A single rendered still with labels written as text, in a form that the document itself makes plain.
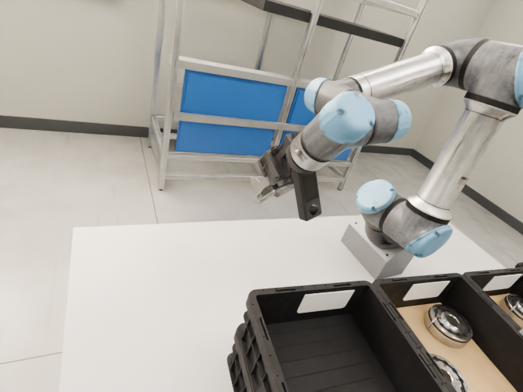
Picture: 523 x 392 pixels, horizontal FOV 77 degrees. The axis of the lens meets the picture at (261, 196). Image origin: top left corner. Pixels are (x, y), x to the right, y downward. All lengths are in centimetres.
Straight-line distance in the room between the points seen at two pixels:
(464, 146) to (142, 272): 87
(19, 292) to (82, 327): 105
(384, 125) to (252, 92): 179
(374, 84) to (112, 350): 78
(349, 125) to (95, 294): 71
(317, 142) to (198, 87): 171
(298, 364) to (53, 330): 124
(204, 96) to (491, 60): 169
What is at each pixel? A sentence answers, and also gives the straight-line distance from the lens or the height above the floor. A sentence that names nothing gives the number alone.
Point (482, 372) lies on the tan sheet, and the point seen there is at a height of 83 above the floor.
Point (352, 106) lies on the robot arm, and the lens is 53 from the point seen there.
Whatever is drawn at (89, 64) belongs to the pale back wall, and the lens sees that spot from 303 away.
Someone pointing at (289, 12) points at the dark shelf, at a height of 132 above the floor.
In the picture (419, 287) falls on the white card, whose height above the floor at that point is 91.
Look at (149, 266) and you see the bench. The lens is 98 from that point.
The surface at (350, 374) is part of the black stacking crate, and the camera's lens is 76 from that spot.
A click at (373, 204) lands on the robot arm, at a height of 99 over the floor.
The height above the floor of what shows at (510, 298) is 86.
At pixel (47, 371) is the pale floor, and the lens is 165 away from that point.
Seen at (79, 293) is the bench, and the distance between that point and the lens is 93.
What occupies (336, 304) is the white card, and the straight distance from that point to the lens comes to 79.
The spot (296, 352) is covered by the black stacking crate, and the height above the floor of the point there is 83.
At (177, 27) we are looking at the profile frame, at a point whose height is 110.
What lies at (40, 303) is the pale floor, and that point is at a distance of 184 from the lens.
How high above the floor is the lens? 141
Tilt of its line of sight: 32 degrees down
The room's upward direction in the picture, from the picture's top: 17 degrees clockwise
